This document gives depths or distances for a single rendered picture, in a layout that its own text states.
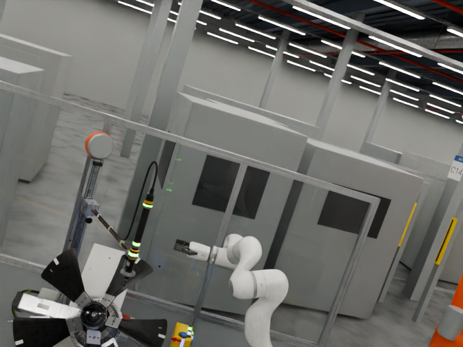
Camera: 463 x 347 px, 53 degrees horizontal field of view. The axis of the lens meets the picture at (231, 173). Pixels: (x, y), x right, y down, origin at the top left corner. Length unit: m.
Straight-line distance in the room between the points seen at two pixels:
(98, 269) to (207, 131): 2.40
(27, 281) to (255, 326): 1.82
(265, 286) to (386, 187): 4.57
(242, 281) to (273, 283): 0.12
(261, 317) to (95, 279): 1.15
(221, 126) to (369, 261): 2.87
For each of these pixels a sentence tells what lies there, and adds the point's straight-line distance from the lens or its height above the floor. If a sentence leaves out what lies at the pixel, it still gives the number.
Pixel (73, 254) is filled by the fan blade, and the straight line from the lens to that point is 2.45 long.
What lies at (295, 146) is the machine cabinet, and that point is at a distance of 5.00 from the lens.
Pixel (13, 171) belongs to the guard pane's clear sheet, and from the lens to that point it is 3.12.
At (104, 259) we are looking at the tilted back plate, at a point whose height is 1.30.
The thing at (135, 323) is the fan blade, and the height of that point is 1.19.
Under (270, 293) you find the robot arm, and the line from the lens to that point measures 1.79.
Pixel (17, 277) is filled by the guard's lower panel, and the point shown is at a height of 0.89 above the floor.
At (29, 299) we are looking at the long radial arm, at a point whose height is 1.13.
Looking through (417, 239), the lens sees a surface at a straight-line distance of 8.71.
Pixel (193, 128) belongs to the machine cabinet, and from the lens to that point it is 4.69.
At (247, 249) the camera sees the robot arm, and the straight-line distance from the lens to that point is 1.82.
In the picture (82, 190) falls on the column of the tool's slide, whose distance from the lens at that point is 2.81.
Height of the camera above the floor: 2.39
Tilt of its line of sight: 9 degrees down
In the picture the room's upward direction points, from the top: 18 degrees clockwise
